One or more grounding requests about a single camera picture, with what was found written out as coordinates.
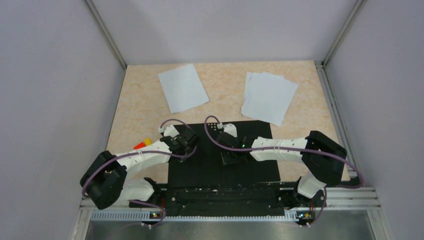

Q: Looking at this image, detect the grey black file folder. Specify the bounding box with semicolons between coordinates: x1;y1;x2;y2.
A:
167;123;281;188

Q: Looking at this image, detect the white paper sheet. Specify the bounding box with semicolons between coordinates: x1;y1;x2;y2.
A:
157;64;210;114

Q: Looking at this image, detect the white paper stack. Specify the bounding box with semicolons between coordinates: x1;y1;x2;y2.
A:
241;72;299;127

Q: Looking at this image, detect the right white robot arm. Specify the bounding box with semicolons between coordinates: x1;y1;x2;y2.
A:
214;130;347;206

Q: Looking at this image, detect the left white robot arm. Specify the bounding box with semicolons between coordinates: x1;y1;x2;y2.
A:
80;127;201;210

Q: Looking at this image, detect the red block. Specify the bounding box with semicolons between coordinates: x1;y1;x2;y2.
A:
133;142;146;150

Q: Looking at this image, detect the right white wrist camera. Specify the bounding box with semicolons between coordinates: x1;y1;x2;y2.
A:
217;123;238;138

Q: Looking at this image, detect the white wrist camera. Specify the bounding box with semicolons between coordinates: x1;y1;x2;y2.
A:
158;124;180;138
217;123;238;138

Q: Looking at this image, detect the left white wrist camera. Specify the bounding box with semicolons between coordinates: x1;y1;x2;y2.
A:
158;124;180;138

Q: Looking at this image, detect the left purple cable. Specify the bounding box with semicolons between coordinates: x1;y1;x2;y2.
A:
81;118;198;200

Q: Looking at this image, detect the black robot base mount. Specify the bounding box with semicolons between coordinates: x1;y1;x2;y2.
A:
149;182;324;217

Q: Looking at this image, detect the white slotted cable duct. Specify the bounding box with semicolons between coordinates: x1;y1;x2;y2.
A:
90;209;299;222

